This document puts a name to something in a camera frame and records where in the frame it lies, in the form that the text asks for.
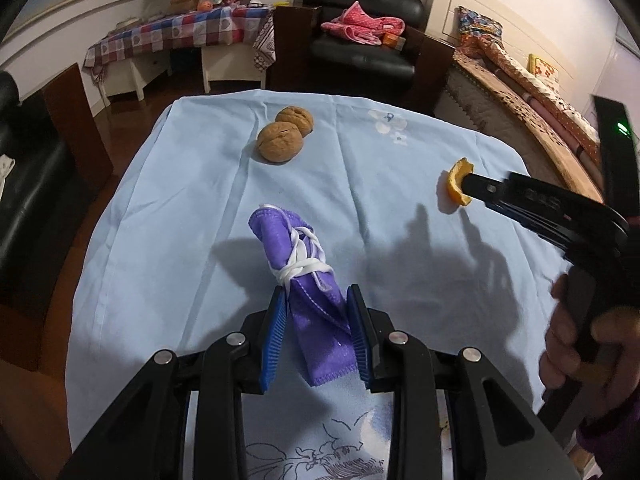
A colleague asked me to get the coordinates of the purple face mask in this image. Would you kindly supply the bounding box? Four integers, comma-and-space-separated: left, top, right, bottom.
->
248, 204, 358, 388

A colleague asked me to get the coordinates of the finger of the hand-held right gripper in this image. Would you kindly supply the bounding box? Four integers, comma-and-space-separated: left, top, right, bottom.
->
460, 171, 628, 237
482, 200, 623, 262

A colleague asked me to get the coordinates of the person's right hand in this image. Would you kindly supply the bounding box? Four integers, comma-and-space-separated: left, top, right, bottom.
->
539, 275, 640, 391

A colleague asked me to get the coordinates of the pink dotted clothing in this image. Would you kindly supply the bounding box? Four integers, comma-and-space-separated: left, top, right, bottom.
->
320, 1, 406, 46

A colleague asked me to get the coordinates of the brown walnut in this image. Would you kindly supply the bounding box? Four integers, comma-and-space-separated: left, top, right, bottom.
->
256, 121, 305, 164
275, 106, 315, 137

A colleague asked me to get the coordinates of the colourful patterned pillow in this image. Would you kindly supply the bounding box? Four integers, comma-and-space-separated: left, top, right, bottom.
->
457, 6, 503, 43

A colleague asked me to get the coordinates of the orange dotted quilt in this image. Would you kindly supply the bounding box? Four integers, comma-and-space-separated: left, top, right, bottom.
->
472, 35, 601, 161

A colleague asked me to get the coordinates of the brown lattice cloth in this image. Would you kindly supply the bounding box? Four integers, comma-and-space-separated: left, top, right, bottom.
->
252, 12, 278, 71

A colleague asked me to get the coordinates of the yellow floral pillow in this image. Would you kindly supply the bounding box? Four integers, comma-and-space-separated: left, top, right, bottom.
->
529, 54, 561, 91

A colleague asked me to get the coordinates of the bed with white headboard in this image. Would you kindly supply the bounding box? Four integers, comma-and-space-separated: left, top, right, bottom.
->
432, 0, 640, 206

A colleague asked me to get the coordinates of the light blue floral tablecloth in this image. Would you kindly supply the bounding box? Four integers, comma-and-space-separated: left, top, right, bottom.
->
65, 89, 576, 480

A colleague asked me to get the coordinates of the black leather armchair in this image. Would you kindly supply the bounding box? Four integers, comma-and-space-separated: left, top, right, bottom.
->
0, 62, 121, 321
265, 0, 458, 106

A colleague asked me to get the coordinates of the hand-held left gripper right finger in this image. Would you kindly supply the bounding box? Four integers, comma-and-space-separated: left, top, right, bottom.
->
346, 284, 583, 480

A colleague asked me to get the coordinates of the checkered tablecloth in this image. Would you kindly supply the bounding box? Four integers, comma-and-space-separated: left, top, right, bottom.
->
82, 5, 273, 81

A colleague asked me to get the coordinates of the person's right forearm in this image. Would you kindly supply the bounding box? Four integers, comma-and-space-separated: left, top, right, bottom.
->
577, 400, 640, 466

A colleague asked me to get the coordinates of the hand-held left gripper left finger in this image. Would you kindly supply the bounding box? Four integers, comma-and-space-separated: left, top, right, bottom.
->
57, 285, 291, 480

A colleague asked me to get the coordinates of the orange peel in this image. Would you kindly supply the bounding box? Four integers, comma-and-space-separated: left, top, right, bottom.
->
440, 157, 473, 208

